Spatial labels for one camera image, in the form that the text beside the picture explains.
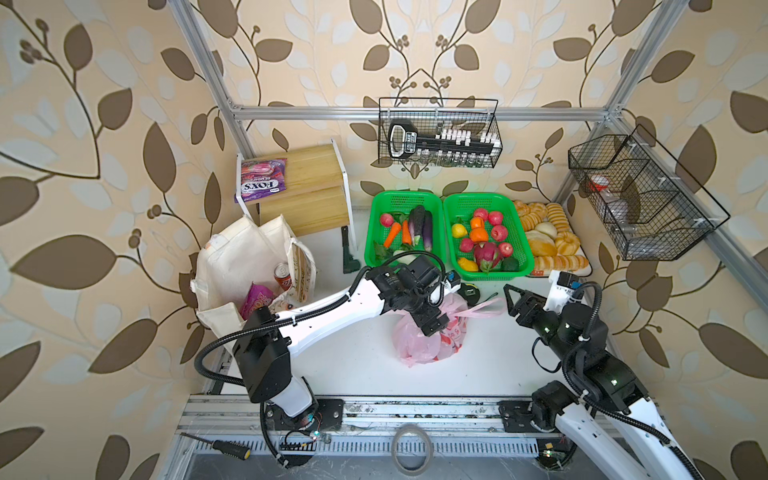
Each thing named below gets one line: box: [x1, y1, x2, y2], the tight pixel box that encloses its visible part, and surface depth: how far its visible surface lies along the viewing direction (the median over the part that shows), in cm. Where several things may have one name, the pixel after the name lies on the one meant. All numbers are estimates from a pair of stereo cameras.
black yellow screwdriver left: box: [180, 432, 251, 461], surface depth 70 cm
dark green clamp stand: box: [341, 225, 361, 274], surface depth 107 cm
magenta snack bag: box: [240, 281, 274, 321], surface depth 82 cm
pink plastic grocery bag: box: [392, 293, 506, 366], surface depth 78 cm
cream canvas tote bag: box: [191, 214, 317, 350], surface depth 81 cm
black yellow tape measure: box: [458, 283, 481, 308], surface depth 96 cm
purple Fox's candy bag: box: [234, 158, 288, 203], surface depth 82 cm
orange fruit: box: [470, 216, 488, 243], surface depth 110 cm
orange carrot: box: [384, 222, 401, 248], surface depth 113 cm
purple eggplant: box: [423, 210, 433, 253], surface depth 111 cm
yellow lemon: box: [452, 223, 468, 238], surface depth 110 cm
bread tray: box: [514, 200, 593, 278], surface depth 107 cm
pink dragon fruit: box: [473, 241, 500, 274], surface depth 96 cm
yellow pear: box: [458, 257, 479, 272], surface depth 98 cm
